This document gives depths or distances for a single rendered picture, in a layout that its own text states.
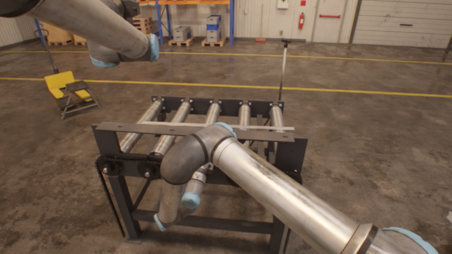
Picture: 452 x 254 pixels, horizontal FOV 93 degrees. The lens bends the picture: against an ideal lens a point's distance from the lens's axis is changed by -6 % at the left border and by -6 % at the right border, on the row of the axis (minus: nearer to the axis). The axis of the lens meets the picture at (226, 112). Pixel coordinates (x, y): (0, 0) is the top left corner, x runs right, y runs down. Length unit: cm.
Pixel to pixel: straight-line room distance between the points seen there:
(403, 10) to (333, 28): 271
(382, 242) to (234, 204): 196
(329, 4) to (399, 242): 1011
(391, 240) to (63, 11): 75
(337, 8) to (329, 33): 95
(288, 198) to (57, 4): 61
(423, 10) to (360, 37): 245
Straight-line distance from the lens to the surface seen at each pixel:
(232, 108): 230
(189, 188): 118
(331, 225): 61
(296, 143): 138
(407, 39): 1204
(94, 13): 50
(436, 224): 304
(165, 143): 174
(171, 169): 76
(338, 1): 1061
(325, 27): 1059
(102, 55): 86
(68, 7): 45
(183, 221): 197
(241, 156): 70
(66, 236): 265
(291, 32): 1037
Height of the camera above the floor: 190
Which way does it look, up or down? 29 degrees down
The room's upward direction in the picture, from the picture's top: straight up
